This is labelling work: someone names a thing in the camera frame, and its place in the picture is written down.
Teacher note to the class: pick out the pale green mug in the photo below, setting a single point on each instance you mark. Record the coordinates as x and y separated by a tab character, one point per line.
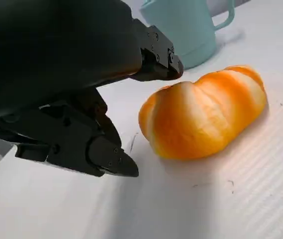
191	32

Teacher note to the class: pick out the orange and white bread roll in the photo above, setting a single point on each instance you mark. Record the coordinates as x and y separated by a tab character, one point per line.
206	117

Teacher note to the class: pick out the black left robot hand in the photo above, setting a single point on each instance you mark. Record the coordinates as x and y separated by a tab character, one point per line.
44	49

